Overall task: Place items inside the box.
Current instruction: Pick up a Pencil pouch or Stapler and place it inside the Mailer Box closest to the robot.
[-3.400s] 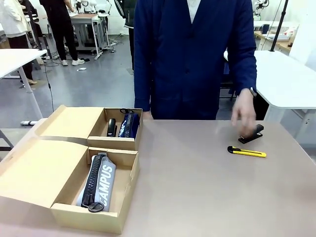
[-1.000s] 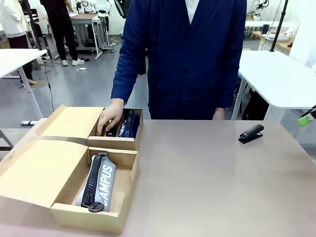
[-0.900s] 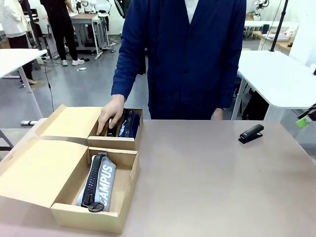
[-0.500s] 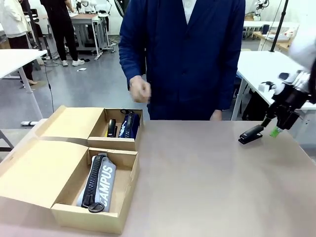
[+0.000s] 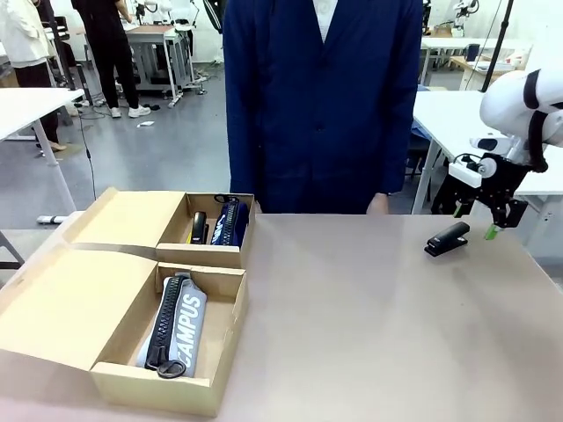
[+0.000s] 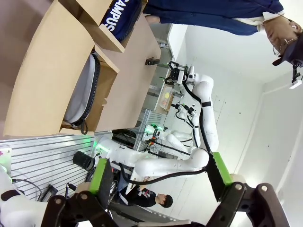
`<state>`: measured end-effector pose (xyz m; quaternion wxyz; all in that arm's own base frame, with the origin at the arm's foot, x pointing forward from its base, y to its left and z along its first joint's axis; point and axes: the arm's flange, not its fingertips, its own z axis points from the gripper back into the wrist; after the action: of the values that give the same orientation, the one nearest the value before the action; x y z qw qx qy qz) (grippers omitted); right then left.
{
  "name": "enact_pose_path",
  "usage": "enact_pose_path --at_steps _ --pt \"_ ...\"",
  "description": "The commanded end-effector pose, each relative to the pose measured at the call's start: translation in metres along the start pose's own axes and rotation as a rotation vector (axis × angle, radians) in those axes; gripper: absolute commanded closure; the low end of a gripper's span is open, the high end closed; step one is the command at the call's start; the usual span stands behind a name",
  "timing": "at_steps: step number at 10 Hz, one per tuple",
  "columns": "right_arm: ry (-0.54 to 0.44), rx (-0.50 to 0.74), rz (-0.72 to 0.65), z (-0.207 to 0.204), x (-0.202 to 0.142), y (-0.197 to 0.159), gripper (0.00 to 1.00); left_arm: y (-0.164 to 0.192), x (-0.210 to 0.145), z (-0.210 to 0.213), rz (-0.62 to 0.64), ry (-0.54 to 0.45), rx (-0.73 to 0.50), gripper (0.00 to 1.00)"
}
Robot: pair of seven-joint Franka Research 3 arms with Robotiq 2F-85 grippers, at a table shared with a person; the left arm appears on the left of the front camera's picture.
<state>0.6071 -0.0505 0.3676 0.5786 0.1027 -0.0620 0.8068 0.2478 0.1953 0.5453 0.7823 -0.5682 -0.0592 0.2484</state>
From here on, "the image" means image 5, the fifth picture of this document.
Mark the bystander in beige top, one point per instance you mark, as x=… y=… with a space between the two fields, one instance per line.
x=24 y=44

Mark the bystander in dark striped jacket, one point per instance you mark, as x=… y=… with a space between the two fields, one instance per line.
x=215 y=13

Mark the white table beside robot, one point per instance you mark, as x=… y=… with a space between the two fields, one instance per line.
x=444 y=118

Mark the long white background table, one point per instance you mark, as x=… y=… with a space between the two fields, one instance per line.
x=466 y=44

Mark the grey CAMPUS pencil pouch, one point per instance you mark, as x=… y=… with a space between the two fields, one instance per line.
x=176 y=325

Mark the wooden-topped background table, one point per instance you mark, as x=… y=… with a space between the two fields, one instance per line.
x=484 y=72

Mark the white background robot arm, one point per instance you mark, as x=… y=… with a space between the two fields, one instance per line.
x=464 y=15

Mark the small open cardboard box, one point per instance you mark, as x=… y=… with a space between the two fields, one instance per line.
x=176 y=220

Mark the bystander in black clothes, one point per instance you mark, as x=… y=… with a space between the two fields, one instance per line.
x=112 y=53

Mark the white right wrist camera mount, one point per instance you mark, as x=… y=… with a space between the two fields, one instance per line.
x=466 y=169

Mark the navy CAMPUS pencil pouch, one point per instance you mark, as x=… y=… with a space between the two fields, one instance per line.
x=228 y=222

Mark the large open cardboard box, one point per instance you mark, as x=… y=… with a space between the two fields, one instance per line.
x=110 y=316

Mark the person in navy coat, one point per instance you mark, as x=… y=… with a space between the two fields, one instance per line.
x=321 y=101

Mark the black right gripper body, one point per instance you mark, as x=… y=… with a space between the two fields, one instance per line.
x=503 y=180

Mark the brown-topped grey workbench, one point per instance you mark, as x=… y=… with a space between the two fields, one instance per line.
x=163 y=48

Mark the black stapler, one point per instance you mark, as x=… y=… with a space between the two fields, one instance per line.
x=448 y=239
x=200 y=222

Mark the person's left hand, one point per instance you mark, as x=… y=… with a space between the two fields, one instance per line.
x=378 y=204

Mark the white table with white legs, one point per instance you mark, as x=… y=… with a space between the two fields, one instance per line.
x=31 y=114

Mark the black green-tipped right gripper finger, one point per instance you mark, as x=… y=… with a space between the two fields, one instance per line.
x=506 y=215
x=464 y=198

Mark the white paper scrap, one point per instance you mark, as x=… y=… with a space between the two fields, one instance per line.
x=145 y=124

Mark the black tripod pole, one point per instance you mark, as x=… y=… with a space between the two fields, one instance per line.
x=499 y=44

